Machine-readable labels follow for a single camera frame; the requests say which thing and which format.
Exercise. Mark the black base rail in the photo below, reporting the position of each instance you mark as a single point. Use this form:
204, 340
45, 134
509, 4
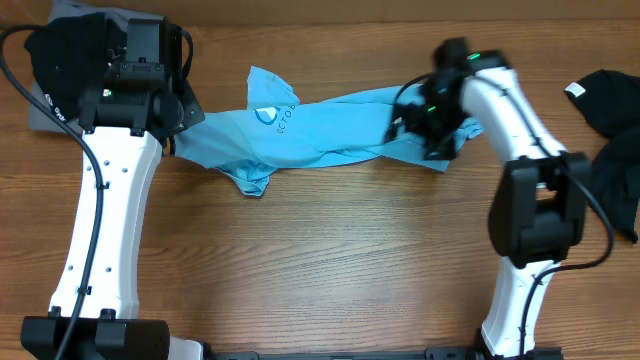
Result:
350, 355

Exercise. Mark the folded grey garment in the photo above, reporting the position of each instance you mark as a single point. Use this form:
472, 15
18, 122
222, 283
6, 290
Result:
37, 121

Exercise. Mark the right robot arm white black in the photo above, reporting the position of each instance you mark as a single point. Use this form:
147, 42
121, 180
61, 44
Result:
538, 211

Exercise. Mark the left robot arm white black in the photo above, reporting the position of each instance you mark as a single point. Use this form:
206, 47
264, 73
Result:
94, 311

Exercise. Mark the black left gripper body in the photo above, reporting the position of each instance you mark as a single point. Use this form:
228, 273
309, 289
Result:
175, 96

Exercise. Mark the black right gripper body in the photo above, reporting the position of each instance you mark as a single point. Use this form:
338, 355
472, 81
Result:
439, 124

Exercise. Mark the folded black garment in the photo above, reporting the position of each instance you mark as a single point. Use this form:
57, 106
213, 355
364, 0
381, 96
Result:
69, 53

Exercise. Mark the light blue t-shirt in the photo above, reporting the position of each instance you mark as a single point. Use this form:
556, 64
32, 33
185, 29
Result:
277, 131

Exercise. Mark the unfolded black garment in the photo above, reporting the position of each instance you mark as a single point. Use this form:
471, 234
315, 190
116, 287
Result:
609, 102

